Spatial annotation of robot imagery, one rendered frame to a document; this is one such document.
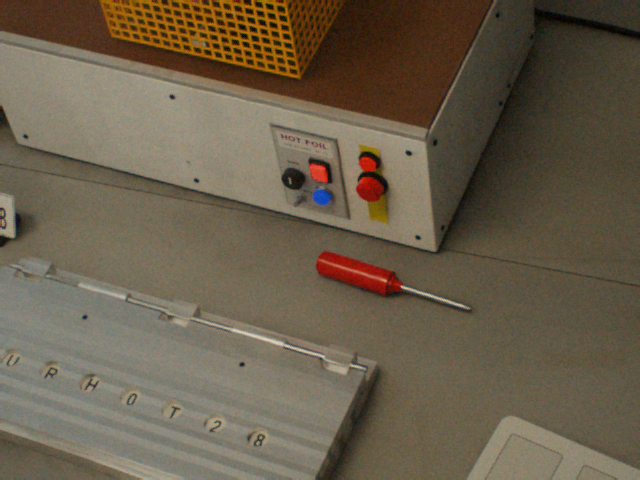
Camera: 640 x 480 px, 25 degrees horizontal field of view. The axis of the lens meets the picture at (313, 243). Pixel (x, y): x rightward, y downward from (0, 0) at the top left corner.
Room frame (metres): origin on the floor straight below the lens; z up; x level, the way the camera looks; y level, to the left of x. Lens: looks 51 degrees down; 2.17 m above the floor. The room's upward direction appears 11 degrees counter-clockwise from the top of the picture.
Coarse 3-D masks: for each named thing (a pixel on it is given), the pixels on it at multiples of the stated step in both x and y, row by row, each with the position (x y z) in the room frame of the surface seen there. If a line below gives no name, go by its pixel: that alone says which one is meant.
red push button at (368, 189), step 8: (360, 176) 1.01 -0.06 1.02; (368, 176) 1.00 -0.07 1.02; (376, 176) 1.00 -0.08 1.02; (360, 184) 0.99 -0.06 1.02; (368, 184) 0.99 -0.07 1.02; (376, 184) 0.99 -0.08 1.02; (384, 184) 0.99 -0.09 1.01; (360, 192) 0.99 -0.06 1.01; (368, 192) 0.99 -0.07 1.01; (376, 192) 0.98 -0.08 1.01; (384, 192) 0.99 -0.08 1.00; (368, 200) 0.99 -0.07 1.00; (376, 200) 0.98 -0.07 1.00
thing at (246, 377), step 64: (0, 320) 0.97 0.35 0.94; (64, 320) 0.95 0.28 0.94; (128, 320) 0.94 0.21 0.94; (0, 384) 0.89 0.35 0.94; (64, 384) 0.87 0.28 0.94; (128, 384) 0.86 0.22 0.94; (192, 384) 0.84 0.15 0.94; (256, 384) 0.82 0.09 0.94; (320, 384) 0.81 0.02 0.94; (128, 448) 0.78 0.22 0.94; (192, 448) 0.76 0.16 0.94; (256, 448) 0.75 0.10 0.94; (320, 448) 0.73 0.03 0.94
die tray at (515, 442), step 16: (512, 416) 0.75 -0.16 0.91; (496, 432) 0.73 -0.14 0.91; (512, 432) 0.73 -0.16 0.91; (528, 432) 0.72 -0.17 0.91; (544, 432) 0.72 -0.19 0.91; (496, 448) 0.71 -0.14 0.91; (512, 448) 0.71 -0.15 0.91; (528, 448) 0.71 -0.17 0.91; (544, 448) 0.70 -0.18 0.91; (560, 448) 0.70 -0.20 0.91; (576, 448) 0.70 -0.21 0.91; (480, 464) 0.70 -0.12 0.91; (496, 464) 0.70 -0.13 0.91; (512, 464) 0.69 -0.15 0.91; (528, 464) 0.69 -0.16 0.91; (544, 464) 0.69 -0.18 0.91; (560, 464) 0.68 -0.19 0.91; (576, 464) 0.68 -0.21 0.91; (592, 464) 0.67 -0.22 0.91; (608, 464) 0.67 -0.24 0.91; (624, 464) 0.67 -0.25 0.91
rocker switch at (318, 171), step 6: (312, 162) 1.03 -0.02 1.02; (318, 162) 1.03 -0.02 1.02; (324, 162) 1.03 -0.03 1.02; (312, 168) 1.03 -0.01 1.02; (318, 168) 1.03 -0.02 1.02; (324, 168) 1.03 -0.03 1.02; (312, 174) 1.03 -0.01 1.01; (318, 174) 1.03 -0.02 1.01; (324, 174) 1.02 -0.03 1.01; (330, 174) 1.03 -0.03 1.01; (318, 180) 1.03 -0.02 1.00; (324, 180) 1.02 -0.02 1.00; (330, 180) 1.03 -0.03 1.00
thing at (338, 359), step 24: (24, 264) 1.06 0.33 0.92; (48, 264) 1.04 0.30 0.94; (120, 288) 1.00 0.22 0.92; (168, 312) 0.94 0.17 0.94; (192, 312) 0.93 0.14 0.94; (288, 336) 0.89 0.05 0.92; (336, 360) 0.84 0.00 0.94; (360, 360) 0.84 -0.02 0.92; (360, 408) 0.79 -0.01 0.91; (0, 432) 0.85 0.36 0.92; (72, 456) 0.80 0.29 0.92; (336, 456) 0.74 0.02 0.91
